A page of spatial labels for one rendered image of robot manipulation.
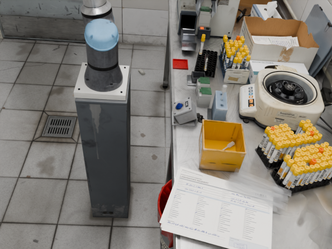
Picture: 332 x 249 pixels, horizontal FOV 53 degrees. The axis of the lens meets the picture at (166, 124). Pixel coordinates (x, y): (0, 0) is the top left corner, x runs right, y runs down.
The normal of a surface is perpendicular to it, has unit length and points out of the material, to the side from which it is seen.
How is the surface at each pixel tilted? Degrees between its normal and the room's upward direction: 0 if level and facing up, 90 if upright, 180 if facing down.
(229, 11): 90
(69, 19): 90
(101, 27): 8
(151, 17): 90
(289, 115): 90
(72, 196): 0
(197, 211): 1
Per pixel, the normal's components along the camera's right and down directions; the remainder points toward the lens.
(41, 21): 0.00, 0.73
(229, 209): 0.07, -0.70
